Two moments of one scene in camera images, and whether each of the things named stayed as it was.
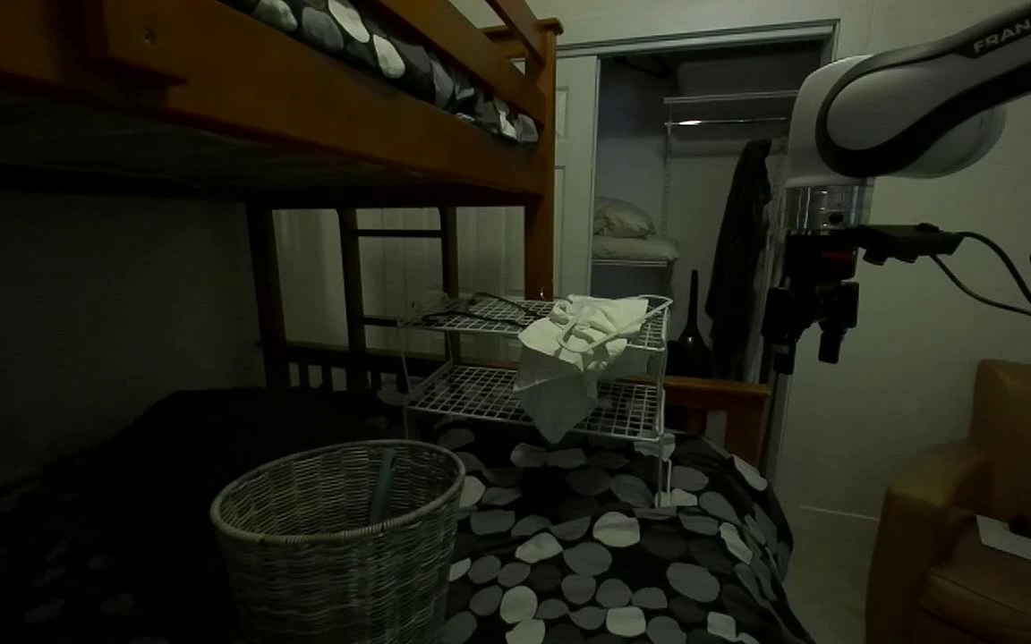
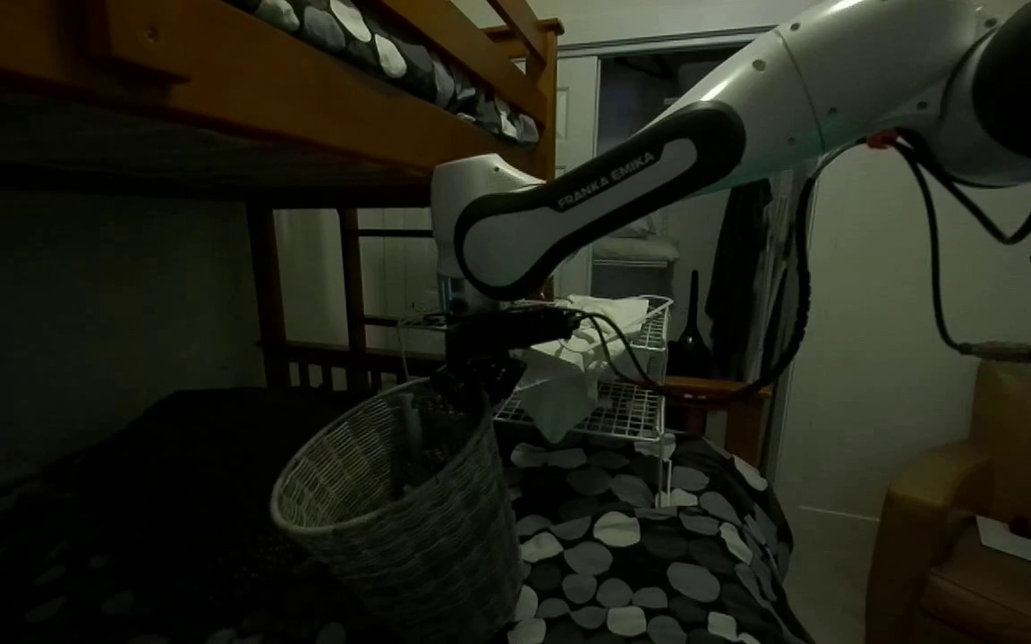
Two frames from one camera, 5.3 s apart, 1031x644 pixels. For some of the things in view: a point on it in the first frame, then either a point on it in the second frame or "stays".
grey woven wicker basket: x=341 y=540 → x=410 y=496
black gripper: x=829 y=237 → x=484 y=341
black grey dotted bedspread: x=96 y=527 stays
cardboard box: x=933 y=577 stays
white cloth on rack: x=563 y=354 stays
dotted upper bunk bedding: x=358 y=29 stays
